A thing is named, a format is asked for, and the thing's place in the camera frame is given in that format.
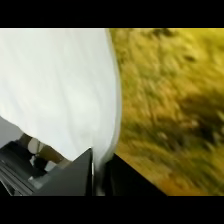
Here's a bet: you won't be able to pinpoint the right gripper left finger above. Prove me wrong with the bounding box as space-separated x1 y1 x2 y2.
34 147 94 197

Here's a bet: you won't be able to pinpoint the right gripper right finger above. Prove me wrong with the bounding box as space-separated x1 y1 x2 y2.
104 152 167 197

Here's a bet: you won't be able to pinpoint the white T-shirt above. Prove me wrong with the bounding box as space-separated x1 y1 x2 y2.
0 28 123 197

